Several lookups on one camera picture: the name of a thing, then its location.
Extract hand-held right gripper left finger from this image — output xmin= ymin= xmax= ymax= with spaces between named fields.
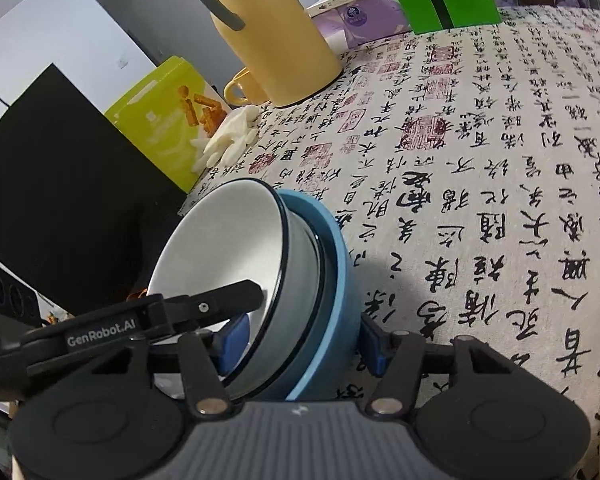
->
xmin=87 ymin=314 xmax=251 ymax=417

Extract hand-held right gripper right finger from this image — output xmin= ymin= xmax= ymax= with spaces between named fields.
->
xmin=361 ymin=312 xmax=516 ymax=418

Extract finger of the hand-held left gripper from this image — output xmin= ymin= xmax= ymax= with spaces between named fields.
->
xmin=147 ymin=280 xmax=267 ymax=333

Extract blue bowl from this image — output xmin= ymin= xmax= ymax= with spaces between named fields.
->
xmin=275 ymin=190 xmax=363 ymax=402

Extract white rubber gloves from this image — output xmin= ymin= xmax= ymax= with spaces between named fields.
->
xmin=192 ymin=105 xmax=261 ymax=173

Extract yellow-green snack box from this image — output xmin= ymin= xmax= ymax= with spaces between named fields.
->
xmin=104 ymin=56 xmax=233 ymax=193

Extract yellow mug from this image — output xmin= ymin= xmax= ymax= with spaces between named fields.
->
xmin=223 ymin=66 xmax=268 ymax=107

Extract yellow thermos jug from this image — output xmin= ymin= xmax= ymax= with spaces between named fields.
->
xmin=182 ymin=0 xmax=343 ymax=108

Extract purple tissue pack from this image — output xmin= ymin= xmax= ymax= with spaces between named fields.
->
xmin=312 ymin=0 xmax=413 ymax=51

